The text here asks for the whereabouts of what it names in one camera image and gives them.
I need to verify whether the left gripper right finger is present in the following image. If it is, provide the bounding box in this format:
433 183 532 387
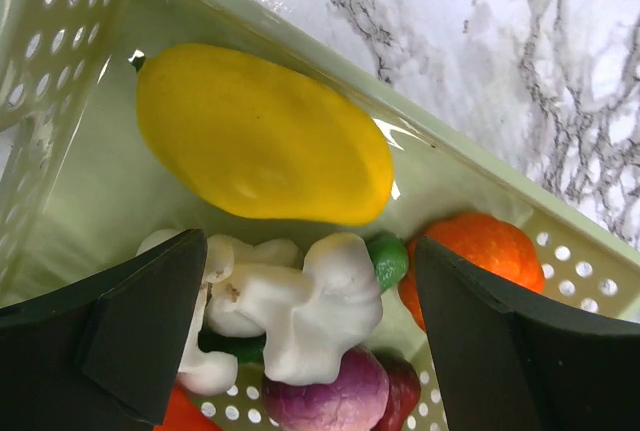
415 237 639 430

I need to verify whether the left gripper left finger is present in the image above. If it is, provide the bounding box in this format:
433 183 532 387
1 230 207 430

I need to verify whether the orange carrot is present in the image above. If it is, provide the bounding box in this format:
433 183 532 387
153 384 222 431

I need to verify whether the dark red plum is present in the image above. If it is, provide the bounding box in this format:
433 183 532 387
373 351 421 431

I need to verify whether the small orange pumpkin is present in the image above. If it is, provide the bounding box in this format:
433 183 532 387
398 211 545 330

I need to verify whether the pink purple onion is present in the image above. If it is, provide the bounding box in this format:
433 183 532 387
261 346 390 431

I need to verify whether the white garlic bulb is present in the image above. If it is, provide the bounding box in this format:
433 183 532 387
135 228 385 397

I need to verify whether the yellow mango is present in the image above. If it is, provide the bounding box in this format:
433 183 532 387
131 43 395 226

